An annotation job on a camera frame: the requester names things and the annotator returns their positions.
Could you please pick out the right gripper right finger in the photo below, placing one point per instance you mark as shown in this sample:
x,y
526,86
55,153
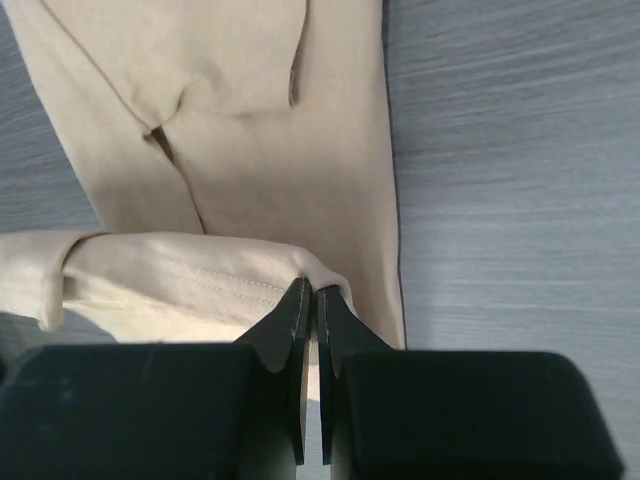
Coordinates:
x,y
425,414

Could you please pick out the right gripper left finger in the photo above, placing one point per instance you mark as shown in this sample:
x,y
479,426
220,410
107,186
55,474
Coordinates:
x,y
160,410

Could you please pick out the beige t shirt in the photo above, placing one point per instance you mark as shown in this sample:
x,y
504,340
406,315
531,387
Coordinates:
x,y
227,148

